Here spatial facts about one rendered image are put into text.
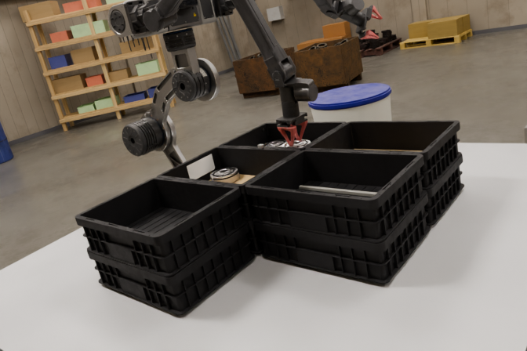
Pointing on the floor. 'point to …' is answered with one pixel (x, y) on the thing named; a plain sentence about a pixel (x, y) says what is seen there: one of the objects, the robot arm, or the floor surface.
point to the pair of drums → (5, 147)
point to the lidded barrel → (354, 103)
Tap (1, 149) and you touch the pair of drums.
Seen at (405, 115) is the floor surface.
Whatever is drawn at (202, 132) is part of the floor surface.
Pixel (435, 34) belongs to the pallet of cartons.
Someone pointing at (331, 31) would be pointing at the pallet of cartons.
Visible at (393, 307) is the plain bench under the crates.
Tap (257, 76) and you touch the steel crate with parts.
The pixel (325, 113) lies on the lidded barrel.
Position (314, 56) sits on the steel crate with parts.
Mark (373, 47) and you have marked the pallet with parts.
